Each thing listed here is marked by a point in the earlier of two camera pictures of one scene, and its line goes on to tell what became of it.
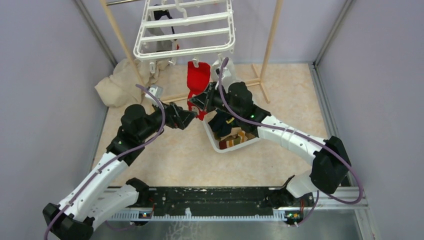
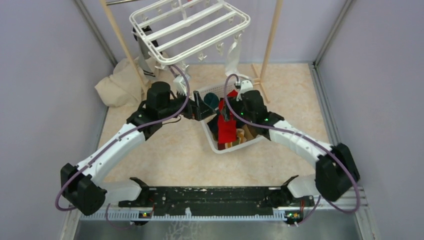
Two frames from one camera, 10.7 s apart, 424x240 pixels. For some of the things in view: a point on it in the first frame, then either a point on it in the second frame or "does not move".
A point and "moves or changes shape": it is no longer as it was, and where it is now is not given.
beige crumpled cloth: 124,87 does not move
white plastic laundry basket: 208,116 does not move
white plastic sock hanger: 176,29 moves or changes shape
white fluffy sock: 229,74 -> 232,66
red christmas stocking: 198,79 -> 226,130
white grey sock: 163,45 -> 146,67
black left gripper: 177,117 -> 201,109
